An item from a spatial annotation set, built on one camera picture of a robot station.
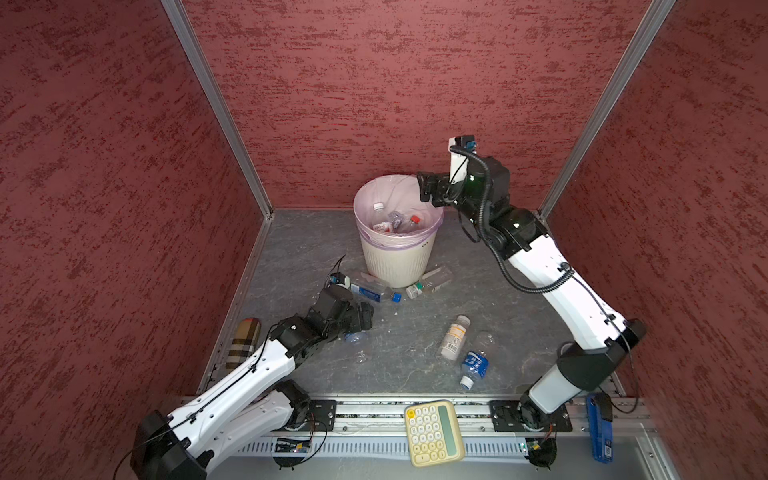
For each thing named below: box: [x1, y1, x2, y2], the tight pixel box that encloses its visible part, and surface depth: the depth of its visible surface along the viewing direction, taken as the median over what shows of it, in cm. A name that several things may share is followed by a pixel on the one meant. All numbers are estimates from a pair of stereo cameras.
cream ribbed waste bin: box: [353, 174, 444, 288], surface depth 91 cm
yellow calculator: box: [404, 399, 465, 467], surface depth 72 cm
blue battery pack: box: [586, 393, 614, 464], surface depth 72 cm
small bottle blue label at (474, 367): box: [460, 351, 489, 390], surface depth 79 cm
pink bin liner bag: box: [353, 174, 444, 250], surface depth 90 cm
